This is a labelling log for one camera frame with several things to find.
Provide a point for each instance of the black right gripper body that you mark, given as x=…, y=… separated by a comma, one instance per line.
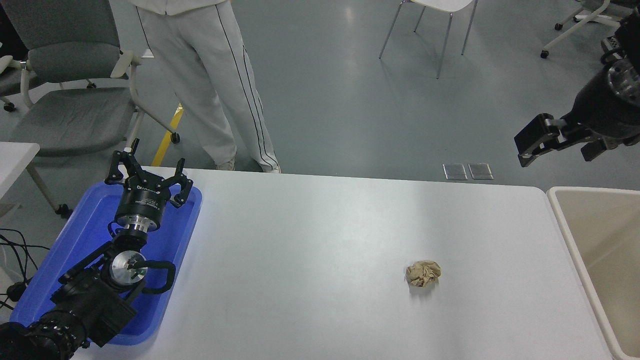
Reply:
x=605, y=117

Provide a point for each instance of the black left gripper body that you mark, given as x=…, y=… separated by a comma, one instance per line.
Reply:
x=142, y=200

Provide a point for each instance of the tan paper ball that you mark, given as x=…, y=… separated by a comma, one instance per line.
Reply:
x=423, y=273

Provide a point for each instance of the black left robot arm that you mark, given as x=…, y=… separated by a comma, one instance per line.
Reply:
x=90, y=300

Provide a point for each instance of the silver floor outlet plate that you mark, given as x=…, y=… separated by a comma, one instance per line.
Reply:
x=481, y=171
x=455, y=171

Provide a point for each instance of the blue plastic tray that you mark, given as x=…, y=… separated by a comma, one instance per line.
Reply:
x=85, y=235

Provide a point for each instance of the grey office chair with armrests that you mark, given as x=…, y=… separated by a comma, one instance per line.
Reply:
x=70, y=117

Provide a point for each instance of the large pale bin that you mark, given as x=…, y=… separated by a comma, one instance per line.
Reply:
x=605, y=240

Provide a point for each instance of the white-framed wheeled chair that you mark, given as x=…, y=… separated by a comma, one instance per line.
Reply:
x=575, y=25

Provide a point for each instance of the white side table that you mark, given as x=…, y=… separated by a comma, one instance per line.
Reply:
x=15, y=157

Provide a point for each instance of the grey wheeled chair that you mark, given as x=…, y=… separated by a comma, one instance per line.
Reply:
x=12, y=82

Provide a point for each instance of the black power plug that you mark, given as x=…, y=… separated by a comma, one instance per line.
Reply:
x=15, y=291

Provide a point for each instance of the white chair with metal legs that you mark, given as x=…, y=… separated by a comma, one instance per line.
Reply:
x=440, y=4

